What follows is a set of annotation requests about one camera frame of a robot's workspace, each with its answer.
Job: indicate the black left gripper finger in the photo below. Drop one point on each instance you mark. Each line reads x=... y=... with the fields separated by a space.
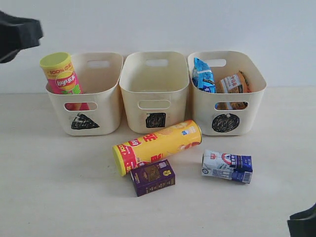
x=16 y=34

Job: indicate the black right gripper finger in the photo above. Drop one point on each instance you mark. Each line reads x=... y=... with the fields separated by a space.
x=303 y=224

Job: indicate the pink Lay's chips can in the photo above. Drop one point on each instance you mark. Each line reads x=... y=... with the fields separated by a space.
x=60 y=73

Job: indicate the white blue milk carton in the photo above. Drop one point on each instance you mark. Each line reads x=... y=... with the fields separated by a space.
x=227 y=166

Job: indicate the orange noodle packet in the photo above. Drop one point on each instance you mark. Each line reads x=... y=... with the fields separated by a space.
x=236 y=83

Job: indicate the purple small box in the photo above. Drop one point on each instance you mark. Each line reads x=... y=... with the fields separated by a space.
x=152 y=177

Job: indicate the yellow Lay's chips can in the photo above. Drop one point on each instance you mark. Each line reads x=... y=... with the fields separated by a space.
x=156 y=146

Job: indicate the blue noodle packet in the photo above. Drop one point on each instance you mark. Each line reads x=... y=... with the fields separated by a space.
x=203 y=78

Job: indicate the cream bin triangle mark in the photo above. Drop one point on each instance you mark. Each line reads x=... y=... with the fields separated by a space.
x=97 y=111

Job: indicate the cream bin circle mark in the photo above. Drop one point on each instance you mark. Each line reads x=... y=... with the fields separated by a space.
x=226 y=114

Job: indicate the cream bin square mark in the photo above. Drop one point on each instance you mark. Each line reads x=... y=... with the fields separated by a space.
x=154 y=87

